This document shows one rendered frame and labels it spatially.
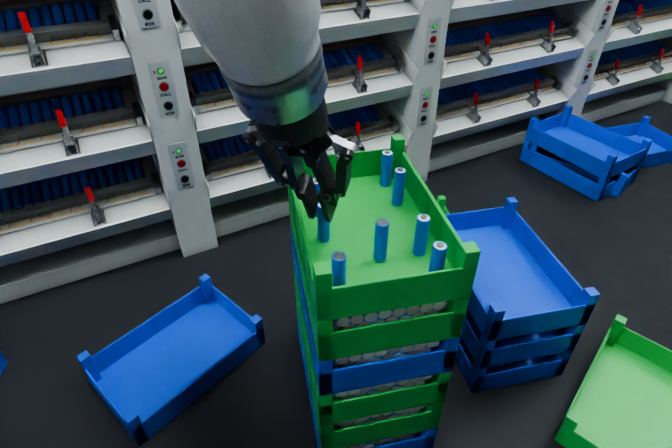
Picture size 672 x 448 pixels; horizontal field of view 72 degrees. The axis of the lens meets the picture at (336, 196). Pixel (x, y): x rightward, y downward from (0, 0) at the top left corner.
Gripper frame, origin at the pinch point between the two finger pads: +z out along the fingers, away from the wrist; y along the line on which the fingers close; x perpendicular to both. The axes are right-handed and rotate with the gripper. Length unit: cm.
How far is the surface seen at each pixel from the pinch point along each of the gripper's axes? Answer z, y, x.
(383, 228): 1.9, 9.1, -1.4
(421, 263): 8.2, 14.4, -2.5
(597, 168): 73, 55, 66
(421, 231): 4.6, 13.7, 0.6
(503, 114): 74, 26, 82
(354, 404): 21.7, 8.6, -21.2
